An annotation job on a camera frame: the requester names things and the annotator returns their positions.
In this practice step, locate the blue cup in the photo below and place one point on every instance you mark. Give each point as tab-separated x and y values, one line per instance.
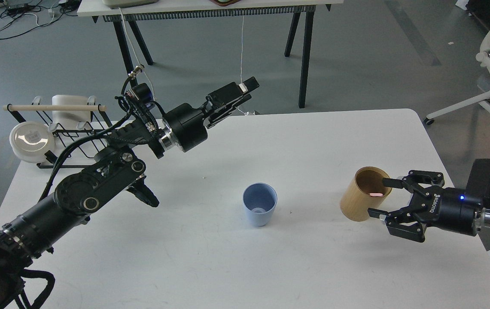
259	202

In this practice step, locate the bamboo cylinder holder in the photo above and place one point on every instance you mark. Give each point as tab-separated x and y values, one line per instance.
356	199

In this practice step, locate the white round plate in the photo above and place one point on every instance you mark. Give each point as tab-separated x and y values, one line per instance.
30	141

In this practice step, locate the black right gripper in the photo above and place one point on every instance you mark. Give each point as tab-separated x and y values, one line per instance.
444	208

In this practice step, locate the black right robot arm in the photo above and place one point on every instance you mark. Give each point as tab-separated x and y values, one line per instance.
477	191

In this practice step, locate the white mug on rack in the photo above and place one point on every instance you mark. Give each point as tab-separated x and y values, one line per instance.
70	120

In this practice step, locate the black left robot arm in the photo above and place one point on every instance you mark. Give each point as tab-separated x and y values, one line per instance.
116	169

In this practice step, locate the black wire dish rack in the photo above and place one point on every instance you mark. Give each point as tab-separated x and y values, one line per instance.
41	112

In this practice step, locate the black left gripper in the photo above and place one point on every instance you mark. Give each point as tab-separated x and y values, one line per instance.
186	127

